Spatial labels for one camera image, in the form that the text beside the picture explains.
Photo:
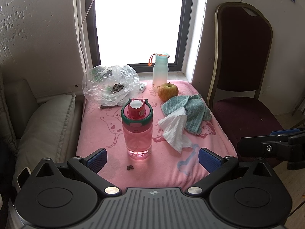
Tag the white paper towel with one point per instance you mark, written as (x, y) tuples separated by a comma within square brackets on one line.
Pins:
[(173, 127)]

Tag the yellow red apple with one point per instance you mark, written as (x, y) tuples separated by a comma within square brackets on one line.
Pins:
[(167, 91)]

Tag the beige cushion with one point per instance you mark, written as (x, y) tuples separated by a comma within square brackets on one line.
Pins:
[(48, 134)]

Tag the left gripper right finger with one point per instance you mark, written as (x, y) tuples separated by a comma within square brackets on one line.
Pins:
[(211, 161)]

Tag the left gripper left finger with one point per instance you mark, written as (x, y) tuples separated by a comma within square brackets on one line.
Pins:
[(93, 162)]

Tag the pink water bottle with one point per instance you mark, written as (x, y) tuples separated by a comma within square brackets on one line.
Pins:
[(137, 123)]

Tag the maroon banquet chair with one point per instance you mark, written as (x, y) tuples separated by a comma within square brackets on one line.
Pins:
[(243, 38)]

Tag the teal striped cloth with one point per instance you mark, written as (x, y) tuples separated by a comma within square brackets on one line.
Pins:
[(195, 107)]

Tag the pink cartoon blanket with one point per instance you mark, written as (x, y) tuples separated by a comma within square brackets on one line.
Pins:
[(164, 167)]

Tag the frosted mint bottle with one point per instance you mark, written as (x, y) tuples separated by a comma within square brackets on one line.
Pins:
[(160, 69)]

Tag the black window frame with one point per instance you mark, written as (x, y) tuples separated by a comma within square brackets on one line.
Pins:
[(130, 31)]

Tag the clear plastic bag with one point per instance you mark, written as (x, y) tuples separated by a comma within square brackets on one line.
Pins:
[(111, 85)]

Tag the small dark crumbs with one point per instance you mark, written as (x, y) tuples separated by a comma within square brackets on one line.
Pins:
[(130, 167)]

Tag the white device on cushion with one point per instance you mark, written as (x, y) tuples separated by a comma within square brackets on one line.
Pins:
[(23, 176)]

